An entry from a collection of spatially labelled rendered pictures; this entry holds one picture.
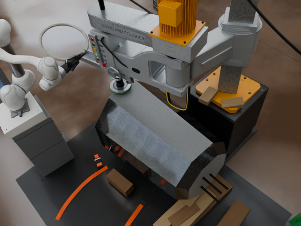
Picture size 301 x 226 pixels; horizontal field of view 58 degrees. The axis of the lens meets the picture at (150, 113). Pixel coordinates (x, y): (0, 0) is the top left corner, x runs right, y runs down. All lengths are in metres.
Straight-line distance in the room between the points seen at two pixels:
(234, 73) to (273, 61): 1.97
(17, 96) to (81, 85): 1.66
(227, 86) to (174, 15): 1.28
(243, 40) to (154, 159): 1.22
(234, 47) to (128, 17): 0.89
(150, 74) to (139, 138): 0.62
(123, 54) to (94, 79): 2.06
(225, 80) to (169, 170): 1.01
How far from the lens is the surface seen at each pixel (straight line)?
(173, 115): 2.48
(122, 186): 2.95
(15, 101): 2.73
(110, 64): 2.41
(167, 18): 1.67
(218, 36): 2.24
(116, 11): 2.20
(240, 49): 2.36
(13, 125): 2.79
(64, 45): 5.15
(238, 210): 2.92
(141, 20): 2.04
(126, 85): 2.71
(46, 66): 1.95
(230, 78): 2.66
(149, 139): 2.40
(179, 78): 2.05
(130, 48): 2.30
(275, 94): 4.03
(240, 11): 2.26
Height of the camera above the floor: 2.77
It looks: 50 degrees down
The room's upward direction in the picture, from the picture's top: 7 degrees counter-clockwise
